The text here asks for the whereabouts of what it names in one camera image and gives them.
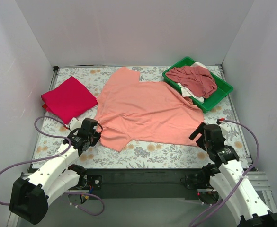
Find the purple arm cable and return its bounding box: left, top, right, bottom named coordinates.
left=0, top=115, right=105, bottom=216
left=188, top=117, right=260, bottom=227

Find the dusty rose t-shirt in tray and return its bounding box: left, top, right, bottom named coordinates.
left=165, top=66, right=217, bottom=99

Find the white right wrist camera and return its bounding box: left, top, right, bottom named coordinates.
left=219, top=124, right=232, bottom=142

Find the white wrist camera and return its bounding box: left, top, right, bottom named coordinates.
left=69, top=117, right=82, bottom=131
left=219, top=124, right=232, bottom=142

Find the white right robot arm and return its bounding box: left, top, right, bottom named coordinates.
left=189, top=118, right=277, bottom=227

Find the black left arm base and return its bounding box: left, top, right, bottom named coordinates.
left=66, top=164, right=104, bottom=208

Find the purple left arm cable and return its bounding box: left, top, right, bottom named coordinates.
left=0, top=115, right=105, bottom=216

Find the floral patterned table mat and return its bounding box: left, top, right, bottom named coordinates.
left=33, top=66, right=252, bottom=168

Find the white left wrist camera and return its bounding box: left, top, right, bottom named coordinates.
left=69, top=117, right=82, bottom=131

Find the folded crimson red t-shirt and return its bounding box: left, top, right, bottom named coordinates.
left=41, top=76, right=98, bottom=124

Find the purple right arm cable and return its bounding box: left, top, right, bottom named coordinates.
left=188, top=117, right=260, bottom=227

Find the green plastic tray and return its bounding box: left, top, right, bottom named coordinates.
left=162, top=57, right=233, bottom=113

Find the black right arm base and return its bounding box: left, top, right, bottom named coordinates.
left=180, top=163, right=220, bottom=205

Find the white garment in tray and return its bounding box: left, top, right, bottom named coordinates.
left=178, top=62, right=207, bottom=103

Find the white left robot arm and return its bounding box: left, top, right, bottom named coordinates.
left=9, top=118, right=101, bottom=225

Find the aluminium front frame rail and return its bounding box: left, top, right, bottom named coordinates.
left=6, top=171, right=277, bottom=227

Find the salmon pink t-shirt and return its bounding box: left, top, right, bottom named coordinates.
left=95, top=68, right=204, bottom=152

